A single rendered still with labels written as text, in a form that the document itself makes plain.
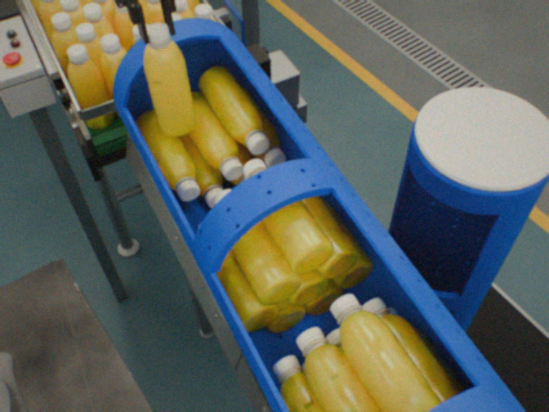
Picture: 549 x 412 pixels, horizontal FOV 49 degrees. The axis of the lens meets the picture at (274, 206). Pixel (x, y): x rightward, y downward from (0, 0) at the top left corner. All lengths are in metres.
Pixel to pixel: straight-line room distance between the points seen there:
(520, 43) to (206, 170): 2.36
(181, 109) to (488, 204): 0.60
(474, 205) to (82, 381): 0.77
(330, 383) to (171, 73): 0.56
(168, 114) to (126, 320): 1.23
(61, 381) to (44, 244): 1.48
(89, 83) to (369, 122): 1.59
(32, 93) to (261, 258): 0.70
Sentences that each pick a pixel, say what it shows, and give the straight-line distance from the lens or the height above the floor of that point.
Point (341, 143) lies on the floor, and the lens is 2.62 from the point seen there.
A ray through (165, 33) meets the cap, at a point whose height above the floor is 1.31.
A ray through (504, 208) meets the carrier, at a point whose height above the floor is 0.98.
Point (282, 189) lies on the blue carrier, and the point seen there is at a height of 1.23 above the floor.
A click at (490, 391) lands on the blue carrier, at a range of 0.79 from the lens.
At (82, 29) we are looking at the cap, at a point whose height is 1.10.
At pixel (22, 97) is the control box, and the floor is 1.04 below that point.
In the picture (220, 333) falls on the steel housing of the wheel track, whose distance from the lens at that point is 1.18.
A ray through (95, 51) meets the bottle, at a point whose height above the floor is 1.06.
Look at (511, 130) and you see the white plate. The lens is 1.30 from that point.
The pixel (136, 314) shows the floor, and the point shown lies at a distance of 2.21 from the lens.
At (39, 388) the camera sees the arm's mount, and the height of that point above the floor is 1.02.
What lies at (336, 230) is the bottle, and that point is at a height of 1.14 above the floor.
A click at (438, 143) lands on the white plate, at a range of 1.24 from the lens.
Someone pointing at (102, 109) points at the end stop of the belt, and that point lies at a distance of 1.43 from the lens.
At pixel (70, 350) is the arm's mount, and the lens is 1.05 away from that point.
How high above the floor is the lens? 1.92
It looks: 53 degrees down
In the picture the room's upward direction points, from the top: 2 degrees counter-clockwise
